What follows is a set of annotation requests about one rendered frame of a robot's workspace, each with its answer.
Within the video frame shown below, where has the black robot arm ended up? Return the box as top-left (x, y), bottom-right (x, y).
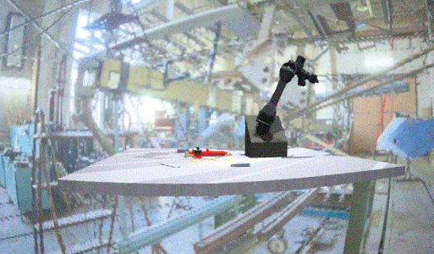
top-left (255, 56), bottom-right (307, 135)

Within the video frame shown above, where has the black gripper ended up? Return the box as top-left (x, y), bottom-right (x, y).
top-left (299, 70), bottom-right (319, 84)

